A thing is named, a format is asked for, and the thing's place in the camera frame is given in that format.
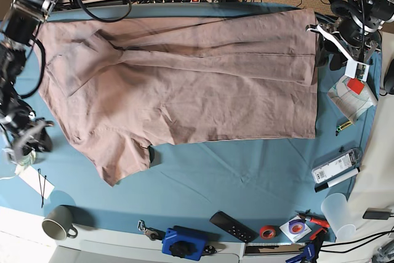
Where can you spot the metal carabiner keyring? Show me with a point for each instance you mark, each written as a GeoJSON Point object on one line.
{"type": "Point", "coordinates": [151, 233]}

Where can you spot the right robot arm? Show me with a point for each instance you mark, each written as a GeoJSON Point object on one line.
{"type": "Point", "coordinates": [20, 29]}

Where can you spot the purple tape on white card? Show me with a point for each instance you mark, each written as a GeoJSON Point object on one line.
{"type": "Point", "coordinates": [295, 229]}

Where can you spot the black remote control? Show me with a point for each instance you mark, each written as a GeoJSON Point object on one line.
{"type": "Point", "coordinates": [233, 227]}

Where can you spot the blue handled clamp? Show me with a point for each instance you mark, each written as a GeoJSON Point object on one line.
{"type": "Point", "coordinates": [311, 249]}

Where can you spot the clear packaged box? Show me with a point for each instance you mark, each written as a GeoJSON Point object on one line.
{"type": "Point", "coordinates": [336, 165]}

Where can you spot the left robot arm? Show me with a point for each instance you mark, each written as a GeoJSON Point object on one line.
{"type": "Point", "coordinates": [380, 9]}

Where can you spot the grey ceramic mug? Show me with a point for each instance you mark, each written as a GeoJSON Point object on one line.
{"type": "Point", "coordinates": [58, 224]}

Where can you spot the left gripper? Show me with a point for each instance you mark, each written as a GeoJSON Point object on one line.
{"type": "Point", "coordinates": [352, 38]}

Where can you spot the red tape roll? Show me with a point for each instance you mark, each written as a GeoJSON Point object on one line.
{"type": "Point", "coordinates": [268, 232]}

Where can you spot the blue box with black knob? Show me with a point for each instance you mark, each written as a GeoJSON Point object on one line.
{"type": "Point", "coordinates": [184, 243]}

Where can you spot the small green circuit board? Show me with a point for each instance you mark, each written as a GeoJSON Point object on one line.
{"type": "Point", "coordinates": [343, 126]}

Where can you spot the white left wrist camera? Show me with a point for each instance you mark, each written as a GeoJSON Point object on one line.
{"type": "Point", "coordinates": [356, 70]}

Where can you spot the black power adapter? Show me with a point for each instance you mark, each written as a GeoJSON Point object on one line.
{"type": "Point", "coordinates": [377, 214]}

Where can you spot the black computer mouse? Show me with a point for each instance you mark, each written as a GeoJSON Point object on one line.
{"type": "Point", "coordinates": [389, 79]}

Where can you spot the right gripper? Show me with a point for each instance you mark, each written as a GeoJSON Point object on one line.
{"type": "Point", "coordinates": [27, 134]}

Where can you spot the mauve T-shirt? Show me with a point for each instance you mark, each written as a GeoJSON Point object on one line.
{"type": "Point", "coordinates": [116, 89]}

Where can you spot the red handled pliers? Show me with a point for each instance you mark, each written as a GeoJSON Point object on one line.
{"type": "Point", "coordinates": [314, 219]}

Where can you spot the translucent plastic cup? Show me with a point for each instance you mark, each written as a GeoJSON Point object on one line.
{"type": "Point", "coordinates": [337, 212]}

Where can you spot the white black marker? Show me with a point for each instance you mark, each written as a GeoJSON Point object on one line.
{"type": "Point", "coordinates": [337, 180]}

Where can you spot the white paper card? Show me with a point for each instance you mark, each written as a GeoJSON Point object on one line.
{"type": "Point", "coordinates": [30, 177]}

